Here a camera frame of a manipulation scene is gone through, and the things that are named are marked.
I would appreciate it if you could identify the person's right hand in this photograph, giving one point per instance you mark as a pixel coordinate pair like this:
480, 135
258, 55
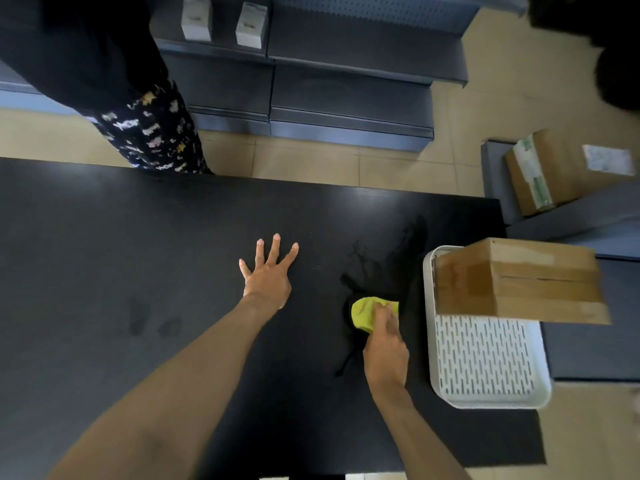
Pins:
386, 354

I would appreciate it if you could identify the person's left hand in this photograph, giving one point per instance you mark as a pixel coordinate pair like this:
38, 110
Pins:
268, 284

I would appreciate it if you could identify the person's left middle finger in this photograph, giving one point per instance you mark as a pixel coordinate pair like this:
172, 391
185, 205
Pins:
274, 249

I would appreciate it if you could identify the person's left little finger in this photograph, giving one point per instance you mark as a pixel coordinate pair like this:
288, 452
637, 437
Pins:
245, 268

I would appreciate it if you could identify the person's right fingers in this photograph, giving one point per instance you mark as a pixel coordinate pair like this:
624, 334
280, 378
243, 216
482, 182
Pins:
386, 319

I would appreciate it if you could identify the yellow cleaning cloth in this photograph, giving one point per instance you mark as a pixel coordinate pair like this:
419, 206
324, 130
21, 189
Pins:
364, 312

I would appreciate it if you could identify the person's right forearm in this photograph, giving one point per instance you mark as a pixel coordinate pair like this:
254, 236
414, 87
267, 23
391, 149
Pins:
420, 439

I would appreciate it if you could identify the person's left forearm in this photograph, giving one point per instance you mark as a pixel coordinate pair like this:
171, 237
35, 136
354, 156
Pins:
165, 394

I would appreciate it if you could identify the white slotted plastic tray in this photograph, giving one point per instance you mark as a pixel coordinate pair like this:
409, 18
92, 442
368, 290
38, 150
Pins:
482, 359

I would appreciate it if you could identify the taped brown cardboard box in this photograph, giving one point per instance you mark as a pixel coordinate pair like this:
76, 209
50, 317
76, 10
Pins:
520, 284

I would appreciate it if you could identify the grey metal store shelving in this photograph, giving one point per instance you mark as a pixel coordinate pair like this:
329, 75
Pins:
350, 94

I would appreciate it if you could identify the small white box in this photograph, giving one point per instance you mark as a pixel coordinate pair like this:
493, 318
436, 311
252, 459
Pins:
196, 17
251, 25

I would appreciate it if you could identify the cardboard box with white label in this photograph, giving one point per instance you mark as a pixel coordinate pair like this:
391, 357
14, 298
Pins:
565, 169

